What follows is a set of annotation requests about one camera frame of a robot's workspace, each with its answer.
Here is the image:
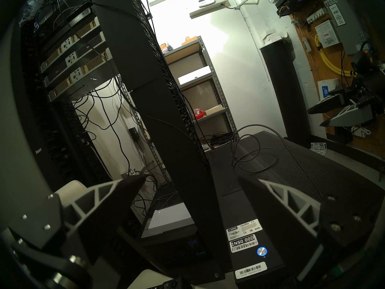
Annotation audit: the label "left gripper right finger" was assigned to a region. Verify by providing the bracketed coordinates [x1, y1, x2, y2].
[238, 176, 385, 280]

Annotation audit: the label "gold mesh rack server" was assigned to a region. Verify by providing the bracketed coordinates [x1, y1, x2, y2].
[41, 17, 100, 72]
[48, 48, 113, 101]

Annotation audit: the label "grey metal shelf unit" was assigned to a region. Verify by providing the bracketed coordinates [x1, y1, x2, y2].
[162, 36, 241, 150]

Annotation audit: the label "white patch panel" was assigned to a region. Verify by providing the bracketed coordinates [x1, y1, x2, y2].
[306, 8, 328, 24]

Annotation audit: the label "tangle of black rack cables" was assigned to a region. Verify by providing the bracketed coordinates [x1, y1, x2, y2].
[69, 75, 169, 207]

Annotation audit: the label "small white wire rack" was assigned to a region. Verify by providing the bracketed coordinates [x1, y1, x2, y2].
[310, 142, 328, 156]

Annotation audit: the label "black cable bundle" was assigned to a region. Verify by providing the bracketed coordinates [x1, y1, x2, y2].
[208, 132, 238, 147]

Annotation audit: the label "beige folding chair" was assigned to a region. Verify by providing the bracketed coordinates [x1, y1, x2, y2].
[56, 180, 181, 289]

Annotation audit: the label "black server rack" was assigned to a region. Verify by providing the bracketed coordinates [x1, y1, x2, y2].
[18, 0, 232, 280]

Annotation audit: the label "thick yellow cable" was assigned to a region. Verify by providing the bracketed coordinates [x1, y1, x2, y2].
[314, 34, 357, 78]

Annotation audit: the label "black workstation tower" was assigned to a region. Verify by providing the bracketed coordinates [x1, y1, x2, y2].
[208, 130, 385, 289]

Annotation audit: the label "small white boxes stack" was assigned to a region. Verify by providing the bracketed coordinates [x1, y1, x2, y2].
[260, 29, 288, 45]

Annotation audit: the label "white printed paper label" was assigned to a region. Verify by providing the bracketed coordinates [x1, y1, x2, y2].
[314, 20, 342, 48]

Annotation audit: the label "white box with blue label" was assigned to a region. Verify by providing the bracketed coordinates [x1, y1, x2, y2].
[317, 78, 340, 101]

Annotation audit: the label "flat white box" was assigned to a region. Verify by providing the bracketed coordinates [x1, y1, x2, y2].
[177, 66, 212, 85]

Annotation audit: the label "grey braided USB cable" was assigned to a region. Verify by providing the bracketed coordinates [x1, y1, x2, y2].
[230, 124, 324, 198]

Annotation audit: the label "tall black cylinder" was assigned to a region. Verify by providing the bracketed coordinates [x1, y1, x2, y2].
[260, 39, 312, 147]

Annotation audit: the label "grey utility box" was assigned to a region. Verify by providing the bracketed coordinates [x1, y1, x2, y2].
[323, 0, 370, 55]

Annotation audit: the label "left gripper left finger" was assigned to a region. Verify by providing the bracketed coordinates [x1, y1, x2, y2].
[8, 175, 148, 263]

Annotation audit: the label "black UPS with white lid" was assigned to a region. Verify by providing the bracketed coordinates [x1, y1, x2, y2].
[141, 183, 208, 262]

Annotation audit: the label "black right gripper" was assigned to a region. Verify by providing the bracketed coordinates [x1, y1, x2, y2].
[307, 72, 385, 128]

